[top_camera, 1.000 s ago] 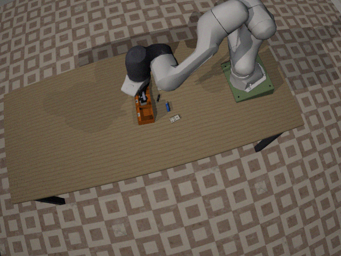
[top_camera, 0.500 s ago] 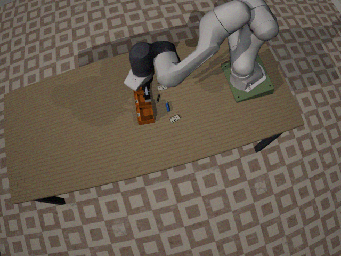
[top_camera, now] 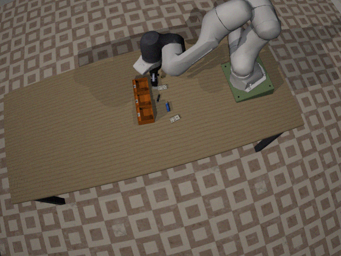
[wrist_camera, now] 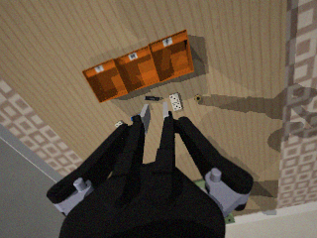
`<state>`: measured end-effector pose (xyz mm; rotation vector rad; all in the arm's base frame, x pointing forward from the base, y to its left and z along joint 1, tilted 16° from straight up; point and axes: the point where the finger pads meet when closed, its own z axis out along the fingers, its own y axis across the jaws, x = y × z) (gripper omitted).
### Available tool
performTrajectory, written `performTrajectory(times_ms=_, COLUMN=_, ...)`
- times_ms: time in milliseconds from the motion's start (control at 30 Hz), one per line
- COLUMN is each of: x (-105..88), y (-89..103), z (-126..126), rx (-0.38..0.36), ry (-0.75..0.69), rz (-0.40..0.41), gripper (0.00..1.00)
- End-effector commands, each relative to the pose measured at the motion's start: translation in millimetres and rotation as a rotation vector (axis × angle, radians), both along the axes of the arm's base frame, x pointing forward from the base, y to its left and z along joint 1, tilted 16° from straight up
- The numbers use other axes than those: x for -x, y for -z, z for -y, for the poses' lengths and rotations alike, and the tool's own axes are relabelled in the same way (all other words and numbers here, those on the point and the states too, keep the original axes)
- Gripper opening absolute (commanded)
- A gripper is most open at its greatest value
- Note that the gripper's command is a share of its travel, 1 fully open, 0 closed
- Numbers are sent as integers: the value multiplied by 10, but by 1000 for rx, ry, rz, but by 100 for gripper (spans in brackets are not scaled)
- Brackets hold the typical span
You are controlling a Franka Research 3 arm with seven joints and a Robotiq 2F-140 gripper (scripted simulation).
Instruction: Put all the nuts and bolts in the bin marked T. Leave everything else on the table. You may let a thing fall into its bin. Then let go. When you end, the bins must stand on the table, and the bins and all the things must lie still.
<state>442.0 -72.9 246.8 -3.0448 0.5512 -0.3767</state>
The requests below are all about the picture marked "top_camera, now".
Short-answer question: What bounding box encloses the white domino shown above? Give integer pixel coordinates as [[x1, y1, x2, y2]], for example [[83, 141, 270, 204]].
[[170, 115, 180, 123], [158, 85, 167, 91]]

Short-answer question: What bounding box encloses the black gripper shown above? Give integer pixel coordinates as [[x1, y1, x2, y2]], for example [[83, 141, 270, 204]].
[[149, 65, 161, 89]]

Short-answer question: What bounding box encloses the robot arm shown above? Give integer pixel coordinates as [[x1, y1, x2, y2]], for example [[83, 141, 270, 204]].
[[133, 0, 281, 93]]

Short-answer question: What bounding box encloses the orange three-compartment bin rack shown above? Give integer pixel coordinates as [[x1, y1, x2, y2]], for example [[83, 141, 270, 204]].
[[132, 77, 155, 125]]

